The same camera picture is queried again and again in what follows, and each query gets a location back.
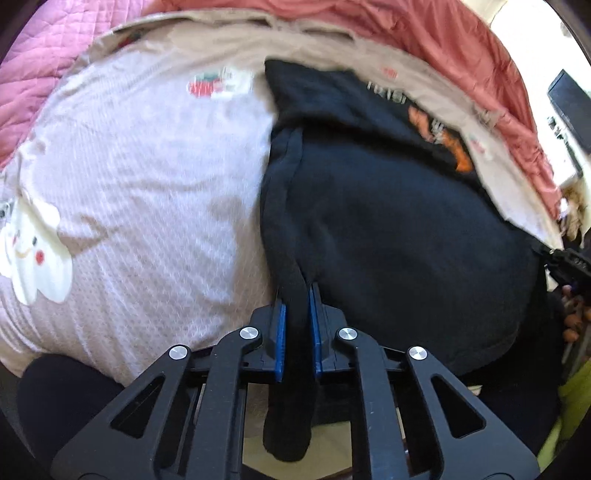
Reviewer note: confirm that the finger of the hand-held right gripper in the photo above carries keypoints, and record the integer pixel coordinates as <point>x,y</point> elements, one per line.
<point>565,265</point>

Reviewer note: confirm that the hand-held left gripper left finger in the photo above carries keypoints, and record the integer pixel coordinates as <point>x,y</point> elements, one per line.
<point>279,344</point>

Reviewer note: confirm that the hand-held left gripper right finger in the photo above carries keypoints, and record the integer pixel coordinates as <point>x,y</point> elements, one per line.
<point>316,334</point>

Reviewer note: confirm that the black long-sleeve shirt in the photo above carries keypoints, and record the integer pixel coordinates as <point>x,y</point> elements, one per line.
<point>392,230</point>

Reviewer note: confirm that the person's right hand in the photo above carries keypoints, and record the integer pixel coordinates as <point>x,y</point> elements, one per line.
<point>575,321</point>

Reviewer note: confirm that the light fabric bundle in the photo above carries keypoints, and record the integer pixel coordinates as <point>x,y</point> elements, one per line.
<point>571,210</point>

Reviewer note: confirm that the white television cabinet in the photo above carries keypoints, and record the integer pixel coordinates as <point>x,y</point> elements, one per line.
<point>565,147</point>

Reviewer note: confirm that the yellow green cloth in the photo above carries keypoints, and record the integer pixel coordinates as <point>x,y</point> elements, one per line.
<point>572,406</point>

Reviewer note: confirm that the black television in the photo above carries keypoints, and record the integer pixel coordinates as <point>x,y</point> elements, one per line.
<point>572,108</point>

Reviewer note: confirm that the person's dark trousers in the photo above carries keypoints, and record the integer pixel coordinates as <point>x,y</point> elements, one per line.
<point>51,397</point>

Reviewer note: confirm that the salmon red duvet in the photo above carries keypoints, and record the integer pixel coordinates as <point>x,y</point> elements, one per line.
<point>438,41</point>

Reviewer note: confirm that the pink quilted blanket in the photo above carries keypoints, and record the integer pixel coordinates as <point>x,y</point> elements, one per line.
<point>41,74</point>

